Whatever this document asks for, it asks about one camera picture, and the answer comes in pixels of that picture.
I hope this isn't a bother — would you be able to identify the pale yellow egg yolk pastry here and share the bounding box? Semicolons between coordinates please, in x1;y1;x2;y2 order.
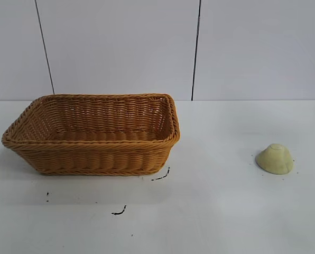
254;143;294;175

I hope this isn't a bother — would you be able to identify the brown woven wicker basket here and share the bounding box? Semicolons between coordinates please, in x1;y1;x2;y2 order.
1;92;181;176

